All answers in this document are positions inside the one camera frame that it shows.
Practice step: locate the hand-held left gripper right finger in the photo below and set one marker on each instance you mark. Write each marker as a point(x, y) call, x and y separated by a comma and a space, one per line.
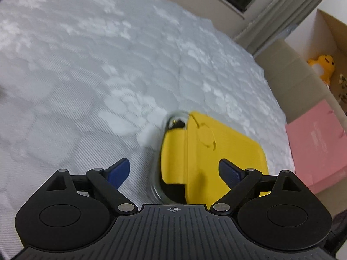
point(230, 172)

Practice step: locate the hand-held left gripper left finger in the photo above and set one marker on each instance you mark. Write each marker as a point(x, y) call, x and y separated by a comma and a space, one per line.
point(119, 172)

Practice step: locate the yellow container lid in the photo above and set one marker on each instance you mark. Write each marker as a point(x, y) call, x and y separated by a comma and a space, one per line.
point(211, 151)

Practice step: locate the clear glass container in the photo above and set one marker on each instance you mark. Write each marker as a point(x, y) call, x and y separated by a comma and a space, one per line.
point(157, 178)

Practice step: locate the pink paper bag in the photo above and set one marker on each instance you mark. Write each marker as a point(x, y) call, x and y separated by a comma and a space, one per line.
point(320, 146)

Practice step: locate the cardboard box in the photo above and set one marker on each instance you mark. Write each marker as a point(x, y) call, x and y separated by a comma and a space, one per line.
point(295, 70)

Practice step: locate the yellow plush toy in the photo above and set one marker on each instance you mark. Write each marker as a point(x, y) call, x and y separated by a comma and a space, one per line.
point(324, 66)

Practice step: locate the beige curtain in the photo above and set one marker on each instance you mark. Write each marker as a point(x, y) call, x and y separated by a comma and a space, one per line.
point(287, 10)

